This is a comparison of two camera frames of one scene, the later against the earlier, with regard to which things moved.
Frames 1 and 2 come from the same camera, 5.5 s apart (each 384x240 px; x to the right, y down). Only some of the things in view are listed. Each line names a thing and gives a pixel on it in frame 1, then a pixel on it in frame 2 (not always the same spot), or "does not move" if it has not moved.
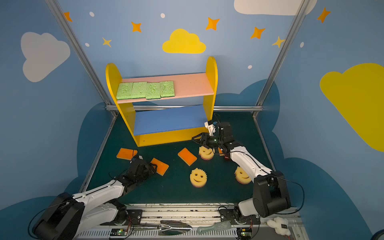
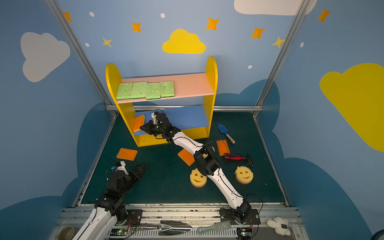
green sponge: x=124 y=90 does not move
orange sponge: x=162 y=168 -> x=138 y=121
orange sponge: x=126 y=153 does not move
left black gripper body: x=145 y=166 -> x=135 y=171
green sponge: x=167 y=89 does not move
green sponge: x=153 y=90 does not move
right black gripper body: x=205 y=139 -> x=151 y=128
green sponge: x=139 y=89 does not move
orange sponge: x=187 y=156 does not move
